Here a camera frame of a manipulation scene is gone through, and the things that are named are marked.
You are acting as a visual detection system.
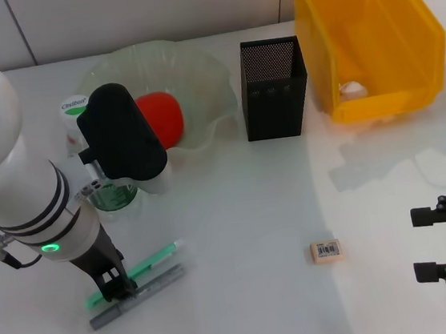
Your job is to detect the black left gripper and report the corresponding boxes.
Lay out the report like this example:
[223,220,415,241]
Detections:
[64,221,141,308]

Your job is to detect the green pen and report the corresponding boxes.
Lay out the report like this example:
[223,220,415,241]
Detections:
[78,239,191,311]

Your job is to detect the white paper ball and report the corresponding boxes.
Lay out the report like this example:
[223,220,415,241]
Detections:
[338,80,369,101]

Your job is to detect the red-orange round fruit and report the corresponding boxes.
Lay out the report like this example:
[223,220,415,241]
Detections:
[134,89,187,153]

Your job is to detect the clear green-label water bottle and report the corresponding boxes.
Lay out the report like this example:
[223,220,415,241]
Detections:
[56,88,140,216]

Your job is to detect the grey marker pen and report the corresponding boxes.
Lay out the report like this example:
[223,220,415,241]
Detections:
[82,262,191,332]

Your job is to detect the beige eraser with barcode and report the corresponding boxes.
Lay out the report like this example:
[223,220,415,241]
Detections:
[308,237,344,265]

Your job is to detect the black mesh pen holder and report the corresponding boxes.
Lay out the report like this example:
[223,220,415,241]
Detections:
[235,34,315,143]

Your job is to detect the green wavy glass fruit plate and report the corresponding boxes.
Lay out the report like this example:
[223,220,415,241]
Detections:
[71,31,244,164]

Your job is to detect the yellow plastic bin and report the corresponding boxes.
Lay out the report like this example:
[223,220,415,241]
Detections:
[290,0,446,129]

